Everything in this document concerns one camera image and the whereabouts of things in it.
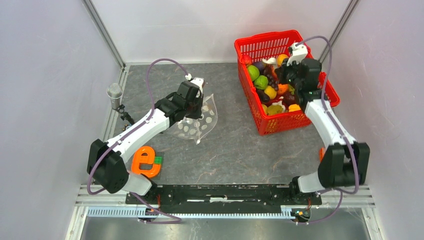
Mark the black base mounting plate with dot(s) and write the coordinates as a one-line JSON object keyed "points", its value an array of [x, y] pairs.
{"points": [[227, 198]]}

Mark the yellow lemon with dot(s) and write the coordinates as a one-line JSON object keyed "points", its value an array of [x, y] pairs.
{"points": [[270, 92]]}

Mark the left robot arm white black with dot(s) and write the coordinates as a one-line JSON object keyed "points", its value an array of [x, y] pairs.
{"points": [[107, 159]]}

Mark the clear dotted zip top bag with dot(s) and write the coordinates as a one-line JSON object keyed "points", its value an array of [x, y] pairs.
{"points": [[197, 129]]}

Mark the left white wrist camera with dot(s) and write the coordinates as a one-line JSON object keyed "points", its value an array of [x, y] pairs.
{"points": [[199, 82]]}

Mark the red apple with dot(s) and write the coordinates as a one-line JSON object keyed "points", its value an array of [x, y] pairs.
{"points": [[246, 60]]}

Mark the small orange object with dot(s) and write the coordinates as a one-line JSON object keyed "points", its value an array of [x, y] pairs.
{"points": [[321, 153]]}

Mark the dark red plum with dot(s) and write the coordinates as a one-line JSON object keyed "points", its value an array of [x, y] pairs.
{"points": [[289, 99]]}

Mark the yellow green pepper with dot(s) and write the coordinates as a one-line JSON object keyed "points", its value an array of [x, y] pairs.
{"points": [[274, 110]]}

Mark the green wrinkled cabbage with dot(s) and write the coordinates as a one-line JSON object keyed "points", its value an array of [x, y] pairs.
{"points": [[261, 82]]}

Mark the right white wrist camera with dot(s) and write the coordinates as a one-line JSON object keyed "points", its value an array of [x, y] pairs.
{"points": [[298, 52]]}

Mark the green small block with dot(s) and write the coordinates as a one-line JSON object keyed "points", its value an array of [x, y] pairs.
{"points": [[158, 160]]}

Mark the red plastic basket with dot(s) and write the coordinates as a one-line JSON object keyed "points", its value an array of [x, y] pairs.
{"points": [[258, 47]]}

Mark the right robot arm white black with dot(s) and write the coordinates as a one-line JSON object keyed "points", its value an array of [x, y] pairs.
{"points": [[345, 160]]}

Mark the yellow orange lemon fruit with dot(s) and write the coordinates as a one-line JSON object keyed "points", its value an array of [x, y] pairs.
{"points": [[280, 58]]}

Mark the yellow orange mango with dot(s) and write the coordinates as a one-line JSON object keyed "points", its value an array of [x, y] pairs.
{"points": [[294, 108]]}

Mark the orange letter e toy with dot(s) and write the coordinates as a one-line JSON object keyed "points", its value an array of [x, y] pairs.
{"points": [[142, 162]]}

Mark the dark eggplant lower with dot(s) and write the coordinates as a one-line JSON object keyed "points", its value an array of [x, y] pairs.
{"points": [[263, 97]]}

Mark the orange tangerine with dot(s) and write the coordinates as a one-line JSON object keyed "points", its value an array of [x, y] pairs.
{"points": [[282, 88]]}

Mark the orange pumpkin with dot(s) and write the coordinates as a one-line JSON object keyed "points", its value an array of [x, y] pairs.
{"points": [[273, 73]]}

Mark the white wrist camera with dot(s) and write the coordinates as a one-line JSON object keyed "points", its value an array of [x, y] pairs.
{"points": [[199, 82], [298, 52]]}

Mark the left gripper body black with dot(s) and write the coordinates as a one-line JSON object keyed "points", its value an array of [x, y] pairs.
{"points": [[194, 109]]}

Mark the grey microphone on stand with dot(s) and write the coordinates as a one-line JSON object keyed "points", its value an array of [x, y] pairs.
{"points": [[115, 93]]}

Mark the green apple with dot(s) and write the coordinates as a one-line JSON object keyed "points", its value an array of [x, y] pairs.
{"points": [[253, 72]]}

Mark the dark purple grape bunch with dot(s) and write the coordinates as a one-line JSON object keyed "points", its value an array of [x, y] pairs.
{"points": [[273, 81]]}

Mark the purple eggplant top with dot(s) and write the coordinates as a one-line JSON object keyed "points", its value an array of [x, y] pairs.
{"points": [[260, 65]]}

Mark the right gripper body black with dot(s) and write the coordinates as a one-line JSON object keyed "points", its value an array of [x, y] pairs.
{"points": [[289, 73]]}

